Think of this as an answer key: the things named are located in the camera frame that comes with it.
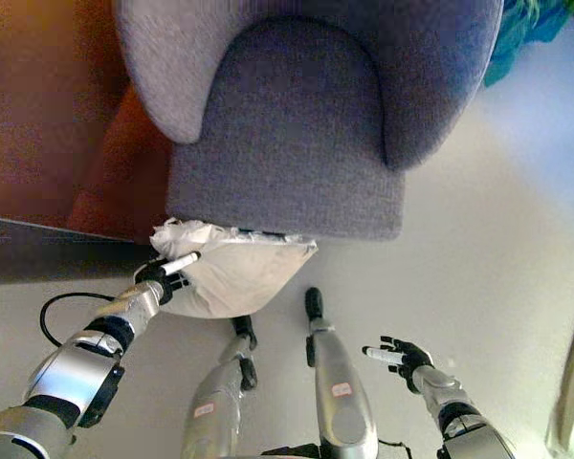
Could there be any dark rounded cabinet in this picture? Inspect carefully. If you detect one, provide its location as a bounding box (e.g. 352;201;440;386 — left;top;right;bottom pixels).
0;214;157;287

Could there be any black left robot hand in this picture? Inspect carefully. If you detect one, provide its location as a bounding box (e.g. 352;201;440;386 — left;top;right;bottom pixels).
134;251;202;304

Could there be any silver robot leg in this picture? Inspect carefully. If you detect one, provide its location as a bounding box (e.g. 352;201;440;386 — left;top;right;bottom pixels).
304;286;380;459
179;315;258;459

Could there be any white fringed pillow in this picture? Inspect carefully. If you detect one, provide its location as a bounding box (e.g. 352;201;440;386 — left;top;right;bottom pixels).
149;217;320;319

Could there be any green leafy potted plant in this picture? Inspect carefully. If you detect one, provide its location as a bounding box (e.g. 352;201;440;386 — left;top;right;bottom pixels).
482;0;574;88

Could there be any silver right robot leg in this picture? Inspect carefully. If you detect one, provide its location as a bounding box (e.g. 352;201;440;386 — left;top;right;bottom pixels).
304;286;380;459

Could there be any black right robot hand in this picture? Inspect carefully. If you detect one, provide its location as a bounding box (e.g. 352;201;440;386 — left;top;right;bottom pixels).
362;336;434;389

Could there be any grey fabric tub armchair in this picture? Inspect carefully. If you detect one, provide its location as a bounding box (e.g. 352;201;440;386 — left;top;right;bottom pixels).
111;0;506;243

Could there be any silver left robot leg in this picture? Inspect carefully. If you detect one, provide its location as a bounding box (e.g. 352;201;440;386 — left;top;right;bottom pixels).
179;315;258;459

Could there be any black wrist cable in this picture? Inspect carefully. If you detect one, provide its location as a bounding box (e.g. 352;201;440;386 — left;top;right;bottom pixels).
39;292;121;349

